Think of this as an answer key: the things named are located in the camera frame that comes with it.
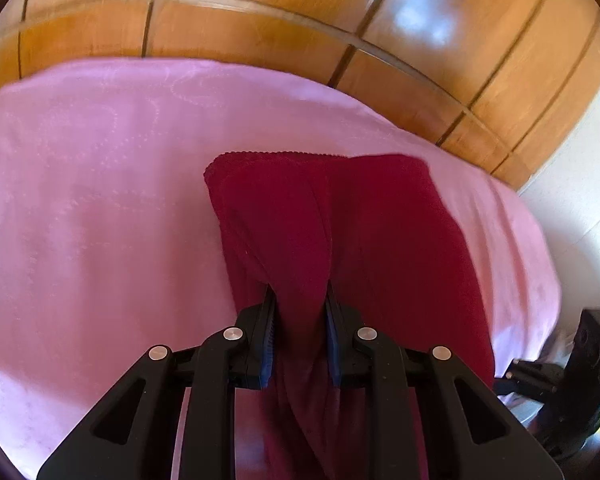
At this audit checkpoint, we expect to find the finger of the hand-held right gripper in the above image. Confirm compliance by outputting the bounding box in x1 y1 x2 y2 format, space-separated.
492 357 570 402

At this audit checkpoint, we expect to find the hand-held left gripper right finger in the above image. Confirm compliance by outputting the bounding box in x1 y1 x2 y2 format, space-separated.
324 282 566 480

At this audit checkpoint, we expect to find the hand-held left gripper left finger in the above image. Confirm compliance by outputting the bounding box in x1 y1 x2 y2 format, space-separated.
36 284 279 480

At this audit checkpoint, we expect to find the dark red cloth garment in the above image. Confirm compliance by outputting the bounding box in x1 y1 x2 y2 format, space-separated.
202 151 497 480

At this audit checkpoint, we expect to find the pink bed sheet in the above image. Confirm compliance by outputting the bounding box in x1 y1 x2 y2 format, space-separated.
0 57 563 480

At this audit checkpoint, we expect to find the wooden panelled wardrobe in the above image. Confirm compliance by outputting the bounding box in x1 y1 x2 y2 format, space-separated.
0 0 600 193

